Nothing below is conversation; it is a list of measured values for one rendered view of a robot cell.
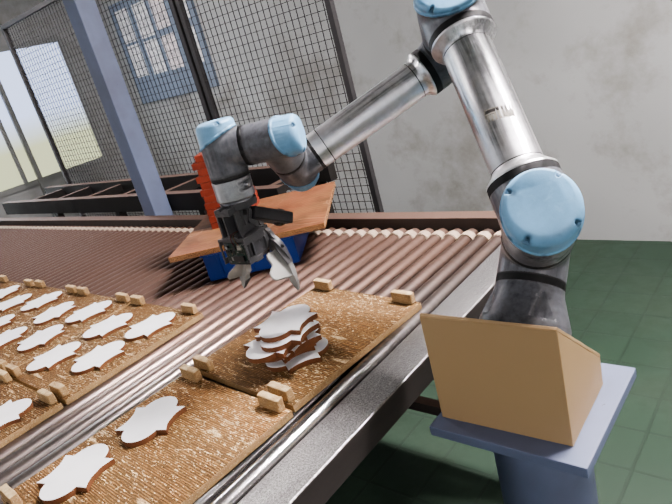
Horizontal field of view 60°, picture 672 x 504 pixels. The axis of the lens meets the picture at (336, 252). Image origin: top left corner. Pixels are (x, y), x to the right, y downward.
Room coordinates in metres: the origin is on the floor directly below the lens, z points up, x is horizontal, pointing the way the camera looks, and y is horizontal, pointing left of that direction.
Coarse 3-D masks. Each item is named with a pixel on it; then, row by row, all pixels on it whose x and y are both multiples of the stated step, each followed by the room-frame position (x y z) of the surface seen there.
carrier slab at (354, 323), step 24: (312, 312) 1.30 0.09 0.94; (336, 312) 1.27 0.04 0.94; (360, 312) 1.23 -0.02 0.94; (384, 312) 1.20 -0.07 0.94; (408, 312) 1.17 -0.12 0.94; (240, 336) 1.28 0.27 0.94; (336, 336) 1.15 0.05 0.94; (360, 336) 1.12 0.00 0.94; (384, 336) 1.11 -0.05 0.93; (216, 360) 1.19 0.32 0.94; (240, 360) 1.16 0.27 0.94; (336, 360) 1.05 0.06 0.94; (240, 384) 1.06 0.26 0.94; (264, 384) 1.03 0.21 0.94; (288, 384) 1.01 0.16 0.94; (312, 384) 0.98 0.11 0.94; (288, 408) 0.94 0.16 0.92
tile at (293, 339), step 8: (304, 328) 1.08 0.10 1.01; (312, 328) 1.09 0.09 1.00; (256, 336) 1.11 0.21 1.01; (296, 336) 1.06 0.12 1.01; (304, 336) 1.07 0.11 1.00; (264, 344) 1.06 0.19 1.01; (272, 344) 1.05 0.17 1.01; (280, 344) 1.04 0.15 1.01; (288, 344) 1.05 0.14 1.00; (296, 344) 1.05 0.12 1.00
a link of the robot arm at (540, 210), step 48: (432, 0) 1.04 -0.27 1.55; (480, 0) 1.04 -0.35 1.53; (432, 48) 1.05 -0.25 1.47; (480, 48) 0.99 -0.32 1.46; (480, 96) 0.94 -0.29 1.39; (480, 144) 0.93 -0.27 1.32; (528, 144) 0.87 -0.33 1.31; (528, 192) 0.80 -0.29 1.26; (576, 192) 0.78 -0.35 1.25; (528, 240) 0.78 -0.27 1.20
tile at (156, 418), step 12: (168, 396) 1.07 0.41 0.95; (144, 408) 1.05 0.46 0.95; (156, 408) 1.03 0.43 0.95; (168, 408) 1.02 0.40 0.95; (180, 408) 1.01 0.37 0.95; (132, 420) 1.01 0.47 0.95; (144, 420) 1.00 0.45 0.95; (156, 420) 0.99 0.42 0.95; (168, 420) 0.98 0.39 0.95; (120, 432) 0.99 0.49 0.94; (132, 432) 0.97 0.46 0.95; (144, 432) 0.96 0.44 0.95; (156, 432) 0.96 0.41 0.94; (132, 444) 0.94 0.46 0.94
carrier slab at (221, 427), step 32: (192, 384) 1.11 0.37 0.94; (128, 416) 1.05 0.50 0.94; (192, 416) 0.99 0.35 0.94; (224, 416) 0.96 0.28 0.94; (256, 416) 0.93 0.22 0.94; (288, 416) 0.91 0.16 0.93; (128, 448) 0.94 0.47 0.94; (160, 448) 0.91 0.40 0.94; (192, 448) 0.88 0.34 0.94; (224, 448) 0.86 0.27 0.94; (256, 448) 0.86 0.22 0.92; (32, 480) 0.92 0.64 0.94; (96, 480) 0.87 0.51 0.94; (128, 480) 0.84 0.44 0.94; (160, 480) 0.82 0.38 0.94; (192, 480) 0.80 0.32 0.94
